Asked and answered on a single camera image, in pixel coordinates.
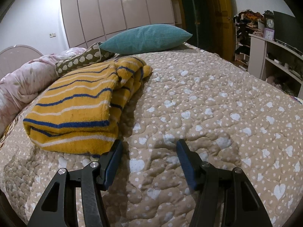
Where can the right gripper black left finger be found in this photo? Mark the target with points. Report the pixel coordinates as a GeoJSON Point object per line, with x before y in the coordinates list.
{"type": "Point", "coordinates": [57, 205]}

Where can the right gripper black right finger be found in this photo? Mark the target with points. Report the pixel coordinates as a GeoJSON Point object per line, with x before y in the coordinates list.
{"type": "Point", "coordinates": [225, 197]}

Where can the yellow striped knit garment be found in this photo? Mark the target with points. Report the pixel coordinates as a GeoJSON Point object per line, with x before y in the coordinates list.
{"type": "Point", "coordinates": [80, 112]}

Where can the beige heart quilted bedspread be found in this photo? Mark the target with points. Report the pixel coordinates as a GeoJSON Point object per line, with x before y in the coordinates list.
{"type": "Point", "coordinates": [227, 116]}

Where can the pink floral comforter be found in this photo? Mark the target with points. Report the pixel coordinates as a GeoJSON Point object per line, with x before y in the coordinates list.
{"type": "Point", "coordinates": [23, 85]}

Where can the white shelf unit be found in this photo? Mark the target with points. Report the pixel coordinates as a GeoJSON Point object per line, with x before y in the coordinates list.
{"type": "Point", "coordinates": [276, 64]}

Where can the pink arched headboard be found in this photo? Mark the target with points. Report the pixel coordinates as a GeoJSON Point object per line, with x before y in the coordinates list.
{"type": "Point", "coordinates": [15, 56]}

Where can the olive white patterned bolster pillow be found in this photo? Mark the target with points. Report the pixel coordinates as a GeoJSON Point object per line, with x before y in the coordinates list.
{"type": "Point", "coordinates": [94, 54]}

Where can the purple alarm clock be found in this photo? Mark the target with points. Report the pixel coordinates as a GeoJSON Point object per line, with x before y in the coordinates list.
{"type": "Point", "coordinates": [268, 34]}

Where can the black television screen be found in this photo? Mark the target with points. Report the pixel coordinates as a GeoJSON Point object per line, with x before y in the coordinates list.
{"type": "Point", "coordinates": [288, 30]}

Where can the dark mantel clock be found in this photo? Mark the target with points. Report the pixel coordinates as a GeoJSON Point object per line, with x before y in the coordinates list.
{"type": "Point", "coordinates": [269, 19]}

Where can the teal cushion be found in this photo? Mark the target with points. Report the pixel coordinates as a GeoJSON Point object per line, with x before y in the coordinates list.
{"type": "Point", "coordinates": [146, 39]}

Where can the glossy white wardrobe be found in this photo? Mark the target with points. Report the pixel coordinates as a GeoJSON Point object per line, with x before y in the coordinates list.
{"type": "Point", "coordinates": [90, 21]}

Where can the wooden door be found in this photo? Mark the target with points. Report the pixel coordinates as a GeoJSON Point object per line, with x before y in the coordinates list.
{"type": "Point", "coordinates": [221, 16]}

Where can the wall light switch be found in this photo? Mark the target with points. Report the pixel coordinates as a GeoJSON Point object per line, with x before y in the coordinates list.
{"type": "Point", "coordinates": [51, 35]}

